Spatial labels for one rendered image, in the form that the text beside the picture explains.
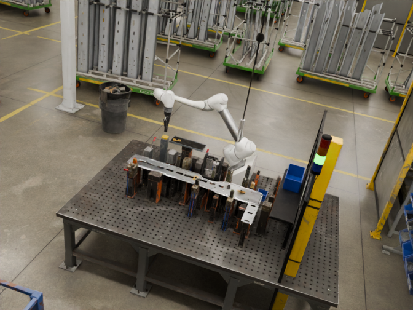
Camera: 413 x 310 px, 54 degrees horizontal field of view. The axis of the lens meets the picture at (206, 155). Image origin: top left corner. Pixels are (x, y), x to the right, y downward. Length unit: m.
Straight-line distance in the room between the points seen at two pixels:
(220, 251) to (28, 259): 1.99
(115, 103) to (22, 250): 2.75
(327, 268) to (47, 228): 2.97
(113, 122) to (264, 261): 3.76
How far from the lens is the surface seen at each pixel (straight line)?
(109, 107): 6.53
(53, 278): 4.39
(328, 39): 10.44
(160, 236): 3.75
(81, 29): 8.10
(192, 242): 3.74
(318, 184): 3.13
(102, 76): 8.14
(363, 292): 4.92
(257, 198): 3.91
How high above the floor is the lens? 3.21
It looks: 30 degrees down
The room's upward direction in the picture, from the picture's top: 10 degrees clockwise
